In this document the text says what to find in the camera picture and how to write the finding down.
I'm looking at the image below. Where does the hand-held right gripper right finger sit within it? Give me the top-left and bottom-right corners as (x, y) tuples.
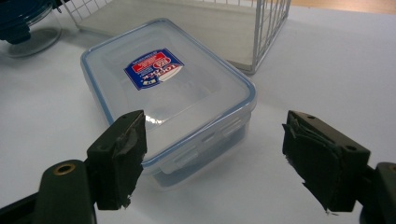
(281, 110), (372, 216)

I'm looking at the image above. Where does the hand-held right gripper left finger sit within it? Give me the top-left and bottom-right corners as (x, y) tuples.
(85, 109), (149, 211)

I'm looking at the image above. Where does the clear rectangular container blue seal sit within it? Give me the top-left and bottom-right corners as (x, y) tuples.
(79, 18), (258, 190)

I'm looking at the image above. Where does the white wire rack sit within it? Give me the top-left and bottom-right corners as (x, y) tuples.
(60, 0), (292, 76)

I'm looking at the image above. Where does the round container dark blue lid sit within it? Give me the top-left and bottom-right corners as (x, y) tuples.
(0, 0), (64, 59)

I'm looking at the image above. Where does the wooden board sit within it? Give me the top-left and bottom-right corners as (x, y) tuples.
(290, 0), (396, 16)

